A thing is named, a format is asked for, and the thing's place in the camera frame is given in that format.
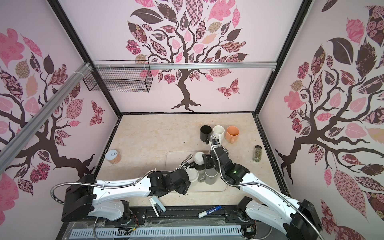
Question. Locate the orange tin can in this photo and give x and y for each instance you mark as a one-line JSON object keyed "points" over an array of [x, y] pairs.
{"points": [[113, 157]]}

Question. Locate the blue white marker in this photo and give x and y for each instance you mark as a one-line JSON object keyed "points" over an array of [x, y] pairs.
{"points": [[210, 211]]}

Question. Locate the white slotted cable duct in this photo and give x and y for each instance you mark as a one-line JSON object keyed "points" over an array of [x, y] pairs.
{"points": [[155, 232]]}

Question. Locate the horizontal aluminium rail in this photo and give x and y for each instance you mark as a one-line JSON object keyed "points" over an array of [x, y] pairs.
{"points": [[189, 66]]}

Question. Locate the glass spice jar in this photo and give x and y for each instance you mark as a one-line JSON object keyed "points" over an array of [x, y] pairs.
{"points": [[257, 154]]}

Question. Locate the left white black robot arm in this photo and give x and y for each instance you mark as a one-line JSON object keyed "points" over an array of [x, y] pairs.
{"points": [[106, 199]]}

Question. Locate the white ribbed-bottom mug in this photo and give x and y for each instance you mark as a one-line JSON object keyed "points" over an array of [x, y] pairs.
{"points": [[219, 133]]}

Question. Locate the grey mug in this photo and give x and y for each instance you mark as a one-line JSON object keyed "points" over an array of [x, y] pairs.
{"points": [[208, 176]]}

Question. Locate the diagonal aluminium rail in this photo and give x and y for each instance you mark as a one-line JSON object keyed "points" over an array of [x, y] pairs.
{"points": [[11, 150]]}

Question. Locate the translucent plastic tray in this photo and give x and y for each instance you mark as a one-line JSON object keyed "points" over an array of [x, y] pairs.
{"points": [[174, 159]]}

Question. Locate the white teal stapler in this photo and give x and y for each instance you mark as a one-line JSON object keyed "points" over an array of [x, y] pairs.
{"points": [[157, 206]]}

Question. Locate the peach orange mug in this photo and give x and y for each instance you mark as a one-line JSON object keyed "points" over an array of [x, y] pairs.
{"points": [[232, 134]]}

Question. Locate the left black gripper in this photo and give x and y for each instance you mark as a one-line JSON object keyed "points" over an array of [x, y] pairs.
{"points": [[184, 188]]}

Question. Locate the black base frame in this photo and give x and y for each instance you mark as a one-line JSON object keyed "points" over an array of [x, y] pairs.
{"points": [[176, 216]]}

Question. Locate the black wire basket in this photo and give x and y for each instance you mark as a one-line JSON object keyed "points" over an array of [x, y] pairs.
{"points": [[131, 77]]}

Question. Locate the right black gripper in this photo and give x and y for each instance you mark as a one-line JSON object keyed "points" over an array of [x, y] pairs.
{"points": [[207, 158]]}

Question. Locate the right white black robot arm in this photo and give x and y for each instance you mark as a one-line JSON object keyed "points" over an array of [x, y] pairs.
{"points": [[297, 220]]}

